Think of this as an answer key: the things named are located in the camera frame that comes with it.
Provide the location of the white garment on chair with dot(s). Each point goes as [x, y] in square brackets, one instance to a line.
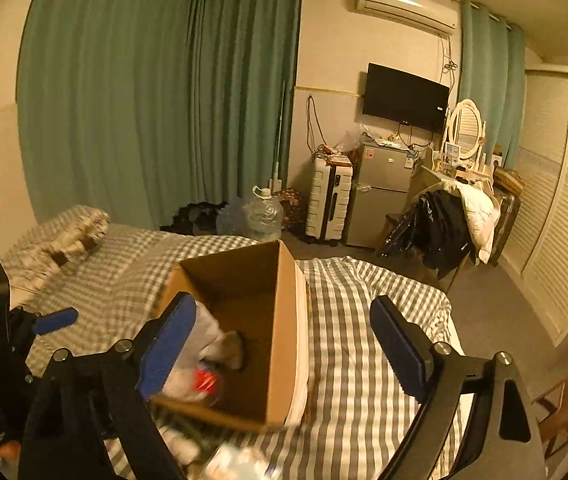
[481, 211]

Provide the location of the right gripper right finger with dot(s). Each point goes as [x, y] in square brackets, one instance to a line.
[501, 439]

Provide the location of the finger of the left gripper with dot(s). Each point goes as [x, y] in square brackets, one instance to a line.
[50, 323]

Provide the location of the clear plastic bag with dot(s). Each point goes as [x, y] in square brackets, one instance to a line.
[195, 375]

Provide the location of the small green curtain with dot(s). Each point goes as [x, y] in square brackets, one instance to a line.
[493, 76]

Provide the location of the grey checkered duvet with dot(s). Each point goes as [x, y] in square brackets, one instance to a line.
[316, 396]

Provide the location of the large water bottle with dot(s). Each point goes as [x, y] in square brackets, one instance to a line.
[264, 215]

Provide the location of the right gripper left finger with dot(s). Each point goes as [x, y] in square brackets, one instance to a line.
[81, 398]

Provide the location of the large green curtain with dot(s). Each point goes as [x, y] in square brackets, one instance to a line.
[141, 107]

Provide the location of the silver mini fridge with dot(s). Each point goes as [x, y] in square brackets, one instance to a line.
[379, 190]

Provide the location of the white louvered wardrobe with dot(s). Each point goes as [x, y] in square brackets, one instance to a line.
[536, 253]

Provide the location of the white oval vanity mirror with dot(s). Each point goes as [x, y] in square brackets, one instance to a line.
[464, 134]

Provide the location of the brown cardboard box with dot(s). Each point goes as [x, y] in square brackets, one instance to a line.
[259, 291]

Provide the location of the floral patterned pillow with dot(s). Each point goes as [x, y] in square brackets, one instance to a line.
[56, 244]

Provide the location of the white suitcase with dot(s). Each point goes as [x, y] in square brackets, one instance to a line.
[329, 198]

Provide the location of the dark suitcase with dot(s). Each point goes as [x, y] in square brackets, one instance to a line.
[509, 208]

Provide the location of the black wall television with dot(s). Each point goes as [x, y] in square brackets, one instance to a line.
[405, 98]

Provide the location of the green topped wooden stool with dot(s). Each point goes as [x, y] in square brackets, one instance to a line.
[553, 426]

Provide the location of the black bag on floor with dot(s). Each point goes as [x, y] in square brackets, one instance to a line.
[195, 219]

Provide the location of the white air conditioner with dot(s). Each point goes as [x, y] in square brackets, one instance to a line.
[423, 14]

